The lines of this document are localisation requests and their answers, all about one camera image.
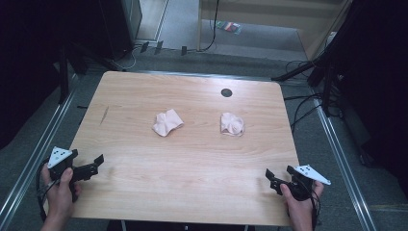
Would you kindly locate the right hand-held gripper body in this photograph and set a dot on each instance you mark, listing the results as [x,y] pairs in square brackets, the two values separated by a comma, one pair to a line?
[301,186]

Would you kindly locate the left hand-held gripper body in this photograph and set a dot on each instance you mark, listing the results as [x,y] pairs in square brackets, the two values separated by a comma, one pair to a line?
[64,165]

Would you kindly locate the person's right hand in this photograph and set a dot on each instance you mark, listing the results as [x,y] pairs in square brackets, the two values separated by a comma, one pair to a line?
[300,207]

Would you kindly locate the person's left hand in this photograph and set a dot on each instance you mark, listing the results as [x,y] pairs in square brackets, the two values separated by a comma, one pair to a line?
[59,195]

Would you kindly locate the bunched pink sock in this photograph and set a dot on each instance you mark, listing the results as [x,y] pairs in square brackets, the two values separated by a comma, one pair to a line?
[232,124]

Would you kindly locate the flat crumpled pink sock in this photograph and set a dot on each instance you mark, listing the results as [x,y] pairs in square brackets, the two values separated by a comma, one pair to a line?
[166,122]

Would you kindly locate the black round table grommet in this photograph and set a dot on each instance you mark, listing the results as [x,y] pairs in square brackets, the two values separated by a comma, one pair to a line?
[226,92]

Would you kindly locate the black tripod stand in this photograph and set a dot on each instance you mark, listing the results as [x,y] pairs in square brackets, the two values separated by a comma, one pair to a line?
[324,67]

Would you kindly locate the black cabinet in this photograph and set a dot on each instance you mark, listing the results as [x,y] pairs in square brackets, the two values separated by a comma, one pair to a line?
[118,29]

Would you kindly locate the colourful packet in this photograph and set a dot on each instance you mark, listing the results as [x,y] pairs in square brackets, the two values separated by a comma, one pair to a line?
[229,27]

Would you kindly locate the beige wooden partition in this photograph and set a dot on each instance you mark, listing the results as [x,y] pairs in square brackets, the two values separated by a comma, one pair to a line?
[272,12]

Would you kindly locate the metal floor rail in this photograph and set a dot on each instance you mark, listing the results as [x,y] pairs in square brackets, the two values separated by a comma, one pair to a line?
[30,163]
[343,163]

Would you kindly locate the black stand post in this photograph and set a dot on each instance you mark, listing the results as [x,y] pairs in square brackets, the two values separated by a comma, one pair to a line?
[63,75]

